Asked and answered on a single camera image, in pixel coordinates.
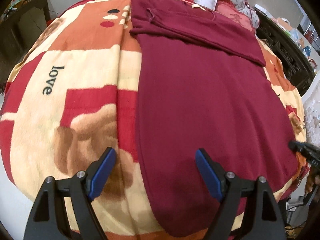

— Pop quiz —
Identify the dark carved wooden headboard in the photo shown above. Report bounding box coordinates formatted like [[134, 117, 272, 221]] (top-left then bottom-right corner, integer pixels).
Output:
[[256, 9, 315, 95]]

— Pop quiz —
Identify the maroon fleece sweater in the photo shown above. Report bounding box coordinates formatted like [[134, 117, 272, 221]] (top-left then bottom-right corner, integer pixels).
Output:
[[130, 0, 298, 237]]

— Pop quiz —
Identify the dark wooden side table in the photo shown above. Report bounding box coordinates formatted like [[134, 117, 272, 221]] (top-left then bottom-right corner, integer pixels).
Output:
[[1, 0, 50, 93]]

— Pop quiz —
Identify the orange red cream blanket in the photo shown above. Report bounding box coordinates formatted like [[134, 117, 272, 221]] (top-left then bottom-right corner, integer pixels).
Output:
[[1, 0, 309, 239]]

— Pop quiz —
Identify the right red heart pillow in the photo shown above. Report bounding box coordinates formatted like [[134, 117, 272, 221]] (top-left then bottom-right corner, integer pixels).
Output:
[[215, 0, 255, 33]]

